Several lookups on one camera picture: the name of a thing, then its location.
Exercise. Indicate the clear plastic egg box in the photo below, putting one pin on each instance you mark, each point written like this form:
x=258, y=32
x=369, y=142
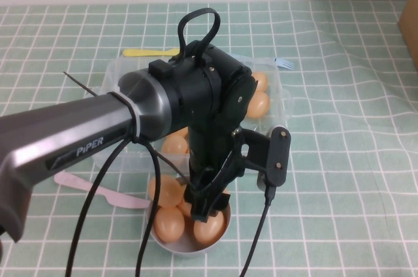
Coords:
x=277, y=107

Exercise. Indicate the grey blue round bowl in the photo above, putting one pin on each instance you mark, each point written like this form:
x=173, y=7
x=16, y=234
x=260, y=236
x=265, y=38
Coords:
x=196, y=251

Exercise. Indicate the yellow plastic knife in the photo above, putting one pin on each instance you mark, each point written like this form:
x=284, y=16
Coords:
x=147, y=52

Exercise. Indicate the left grey black robot arm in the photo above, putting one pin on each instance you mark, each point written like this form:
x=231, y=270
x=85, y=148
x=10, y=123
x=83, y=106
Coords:
x=81, y=126

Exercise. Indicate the green white checked tablecloth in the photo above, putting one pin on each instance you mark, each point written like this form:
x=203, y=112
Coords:
x=343, y=159

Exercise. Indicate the brown cardboard box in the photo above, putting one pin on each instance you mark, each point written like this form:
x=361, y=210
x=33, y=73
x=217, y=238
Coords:
x=409, y=28

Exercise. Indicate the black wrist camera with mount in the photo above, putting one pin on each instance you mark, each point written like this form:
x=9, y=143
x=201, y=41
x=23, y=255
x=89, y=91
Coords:
x=277, y=156

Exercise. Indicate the white zip tie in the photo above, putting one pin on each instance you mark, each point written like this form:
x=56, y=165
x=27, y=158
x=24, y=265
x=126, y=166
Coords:
x=134, y=117

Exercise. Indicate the pink plastic knife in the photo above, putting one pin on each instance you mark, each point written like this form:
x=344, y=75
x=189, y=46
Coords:
x=124, y=200

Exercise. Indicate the tan plastic egg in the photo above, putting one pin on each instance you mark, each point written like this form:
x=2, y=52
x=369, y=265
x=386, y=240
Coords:
x=259, y=104
x=185, y=209
x=183, y=132
x=169, y=224
x=261, y=81
x=174, y=145
x=170, y=190
x=209, y=233

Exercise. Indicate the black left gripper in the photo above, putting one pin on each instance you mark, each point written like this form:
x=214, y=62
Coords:
x=212, y=156

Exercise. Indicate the blue plastic fork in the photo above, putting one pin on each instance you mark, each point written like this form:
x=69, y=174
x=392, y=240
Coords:
x=284, y=63

